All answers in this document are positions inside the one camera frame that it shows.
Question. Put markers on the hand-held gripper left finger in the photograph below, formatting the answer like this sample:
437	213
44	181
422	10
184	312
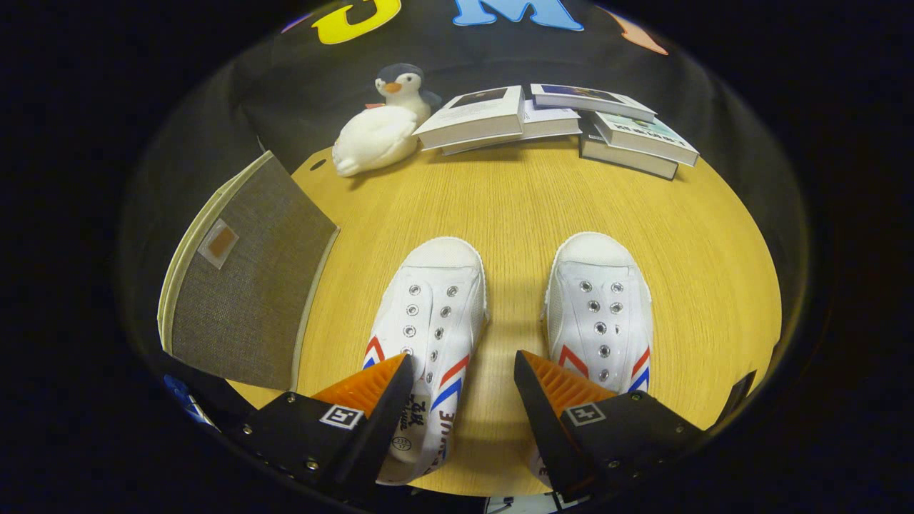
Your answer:
382	421

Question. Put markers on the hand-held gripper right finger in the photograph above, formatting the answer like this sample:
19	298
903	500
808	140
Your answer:
543	421

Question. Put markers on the white striped canvas shoe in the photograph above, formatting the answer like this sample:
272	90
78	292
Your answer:
600	300
435	300

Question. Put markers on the grey fabric storage box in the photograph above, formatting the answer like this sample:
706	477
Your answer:
250	285

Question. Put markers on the blue item on floor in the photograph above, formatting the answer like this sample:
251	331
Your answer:
184	400

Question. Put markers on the dark grey book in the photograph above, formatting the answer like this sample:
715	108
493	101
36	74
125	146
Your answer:
625	160

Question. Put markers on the white round plush toy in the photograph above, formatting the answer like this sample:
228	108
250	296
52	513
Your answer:
375	139

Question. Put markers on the plain white book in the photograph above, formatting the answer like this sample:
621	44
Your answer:
550	125

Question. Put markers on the book with pale teal cover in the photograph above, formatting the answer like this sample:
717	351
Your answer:
646	135

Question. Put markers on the book with blue cover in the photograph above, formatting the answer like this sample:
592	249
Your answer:
593	100

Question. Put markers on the grey white penguin plush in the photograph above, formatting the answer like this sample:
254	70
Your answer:
403	89

